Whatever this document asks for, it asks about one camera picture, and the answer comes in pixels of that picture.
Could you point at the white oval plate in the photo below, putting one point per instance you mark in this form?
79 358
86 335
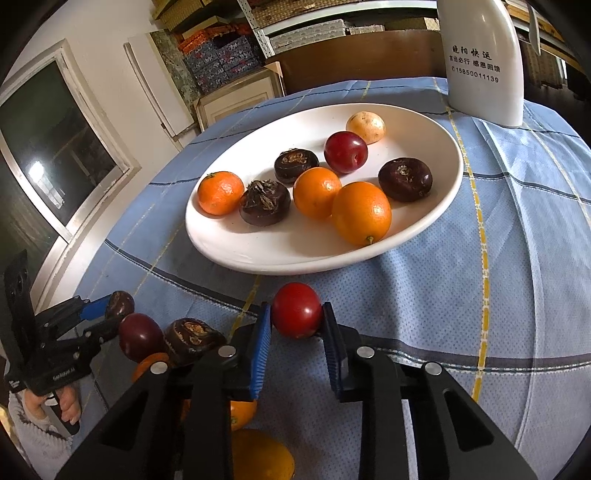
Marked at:
277 249

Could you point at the dark water chestnut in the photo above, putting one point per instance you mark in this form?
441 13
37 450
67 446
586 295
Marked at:
296 165
121 303
264 202
405 179
194 337

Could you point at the white thermos jug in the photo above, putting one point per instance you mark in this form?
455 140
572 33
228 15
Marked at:
480 69

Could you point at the red plum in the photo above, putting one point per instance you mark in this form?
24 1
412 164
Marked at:
345 152
141 337
296 310

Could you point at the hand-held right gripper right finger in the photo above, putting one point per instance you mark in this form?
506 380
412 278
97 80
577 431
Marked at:
333 355

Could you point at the window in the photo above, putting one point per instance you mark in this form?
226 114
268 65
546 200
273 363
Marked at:
55 161

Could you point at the metal shelf rack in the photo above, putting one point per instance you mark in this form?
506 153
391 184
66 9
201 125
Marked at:
256 27

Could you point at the brown wooden board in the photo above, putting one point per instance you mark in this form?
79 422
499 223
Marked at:
360 60

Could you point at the pale picture frame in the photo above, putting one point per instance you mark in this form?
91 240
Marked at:
235 99

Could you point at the small orange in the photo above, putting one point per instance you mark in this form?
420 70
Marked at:
316 192
361 212
242 413
220 193

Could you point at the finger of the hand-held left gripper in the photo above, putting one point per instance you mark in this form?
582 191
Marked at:
99 334
97 307

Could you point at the person's left hand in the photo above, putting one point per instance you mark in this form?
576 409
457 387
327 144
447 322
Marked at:
70 406

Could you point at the person's left forearm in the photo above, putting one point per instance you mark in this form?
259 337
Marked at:
37 443

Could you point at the stack of blue patterned boxes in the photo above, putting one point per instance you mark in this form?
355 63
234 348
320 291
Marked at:
221 60

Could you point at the white leaning board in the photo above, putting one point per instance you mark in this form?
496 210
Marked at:
159 87

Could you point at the yellow round fruit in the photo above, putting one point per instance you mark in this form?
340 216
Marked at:
365 128

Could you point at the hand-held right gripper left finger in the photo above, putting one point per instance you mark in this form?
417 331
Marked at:
261 350

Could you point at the blue plaid tablecloth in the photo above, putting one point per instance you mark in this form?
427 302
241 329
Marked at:
438 300

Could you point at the large orange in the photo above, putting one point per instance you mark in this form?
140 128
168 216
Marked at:
261 454
150 363

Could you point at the stack of woven boxes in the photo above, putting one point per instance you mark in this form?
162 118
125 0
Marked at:
314 23

